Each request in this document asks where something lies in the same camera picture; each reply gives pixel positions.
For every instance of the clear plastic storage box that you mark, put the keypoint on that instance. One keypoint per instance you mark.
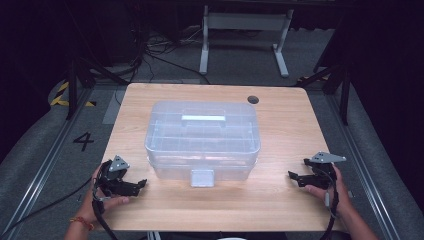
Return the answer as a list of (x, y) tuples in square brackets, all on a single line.
[(203, 133), (173, 171)]

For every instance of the person's left hand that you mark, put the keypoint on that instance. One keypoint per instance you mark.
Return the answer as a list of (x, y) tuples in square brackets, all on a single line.
[(88, 206)]

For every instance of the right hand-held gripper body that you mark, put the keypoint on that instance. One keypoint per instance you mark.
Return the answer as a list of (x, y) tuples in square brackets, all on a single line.
[(321, 171)]

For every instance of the black tripod stand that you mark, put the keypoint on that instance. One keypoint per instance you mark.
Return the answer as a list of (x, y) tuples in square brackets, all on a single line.
[(345, 93), (75, 86)]

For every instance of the aluminium floor rail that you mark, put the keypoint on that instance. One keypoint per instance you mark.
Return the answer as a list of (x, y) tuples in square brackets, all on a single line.
[(363, 173), (43, 170)]

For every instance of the person's right hand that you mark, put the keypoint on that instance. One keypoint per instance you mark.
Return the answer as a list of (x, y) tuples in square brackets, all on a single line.
[(343, 200)]

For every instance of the grey floor plate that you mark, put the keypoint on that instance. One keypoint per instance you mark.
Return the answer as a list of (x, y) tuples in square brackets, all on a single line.
[(113, 106)]

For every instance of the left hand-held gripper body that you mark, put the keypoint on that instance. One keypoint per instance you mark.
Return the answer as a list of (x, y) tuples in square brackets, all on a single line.
[(111, 178)]

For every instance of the white metal desk frame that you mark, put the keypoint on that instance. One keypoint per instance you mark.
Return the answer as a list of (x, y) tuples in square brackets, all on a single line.
[(245, 21)]

